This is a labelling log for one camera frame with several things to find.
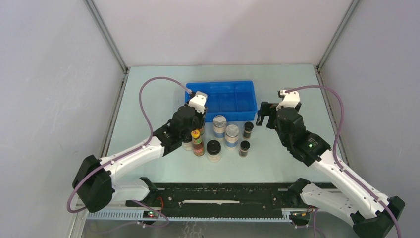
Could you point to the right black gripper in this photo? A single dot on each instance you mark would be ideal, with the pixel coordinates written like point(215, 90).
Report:
point(267, 110)

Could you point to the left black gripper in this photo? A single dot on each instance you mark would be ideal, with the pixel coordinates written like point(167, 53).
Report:
point(201, 117)

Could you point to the red sauce bottle yellow cap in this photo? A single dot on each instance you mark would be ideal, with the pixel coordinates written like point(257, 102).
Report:
point(197, 143)

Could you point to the silver lid jar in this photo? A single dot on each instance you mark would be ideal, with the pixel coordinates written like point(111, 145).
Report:
point(231, 136)
point(219, 127)

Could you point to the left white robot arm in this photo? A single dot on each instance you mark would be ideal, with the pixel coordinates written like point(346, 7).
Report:
point(98, 182)

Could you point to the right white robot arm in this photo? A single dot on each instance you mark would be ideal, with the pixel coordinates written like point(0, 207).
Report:
point(369, 212)

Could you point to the small dark bottle rear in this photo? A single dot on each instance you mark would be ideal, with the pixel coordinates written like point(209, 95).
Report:
point(248, 128)

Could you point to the small dark bottle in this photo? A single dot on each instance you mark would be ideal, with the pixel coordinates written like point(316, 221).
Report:
point(248, 128)
point(244, 148)

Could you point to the black lid jar left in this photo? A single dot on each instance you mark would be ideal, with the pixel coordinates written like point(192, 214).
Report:
point(187, 144)

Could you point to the black lid jar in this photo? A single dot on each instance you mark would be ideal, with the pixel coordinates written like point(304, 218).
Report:
point(187, 144)
point(213, 149)

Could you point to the blue plastic bin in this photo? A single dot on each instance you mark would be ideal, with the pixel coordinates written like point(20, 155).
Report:
point(235, 100)

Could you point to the silver lid jar front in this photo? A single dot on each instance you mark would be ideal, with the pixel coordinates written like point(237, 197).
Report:
point(231, 136)

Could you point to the small dark bottle front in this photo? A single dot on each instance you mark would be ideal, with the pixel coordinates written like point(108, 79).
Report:
point(244, 148)

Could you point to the black lid jar front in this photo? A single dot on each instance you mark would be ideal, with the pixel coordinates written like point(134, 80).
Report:
point(213, 149)

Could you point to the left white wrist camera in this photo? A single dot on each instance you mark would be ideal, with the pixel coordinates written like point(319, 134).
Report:
point(198, 101)

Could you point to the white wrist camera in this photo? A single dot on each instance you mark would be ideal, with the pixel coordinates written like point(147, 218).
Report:
point(290, 98)
point(198, 101)

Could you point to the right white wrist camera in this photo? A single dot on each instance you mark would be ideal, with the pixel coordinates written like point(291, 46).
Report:
point(290, 98)

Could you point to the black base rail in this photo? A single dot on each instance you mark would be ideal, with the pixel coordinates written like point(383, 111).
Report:
point(223, 198)

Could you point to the white slotted cable duct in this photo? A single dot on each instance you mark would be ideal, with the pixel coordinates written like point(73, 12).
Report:
point(146, 215)

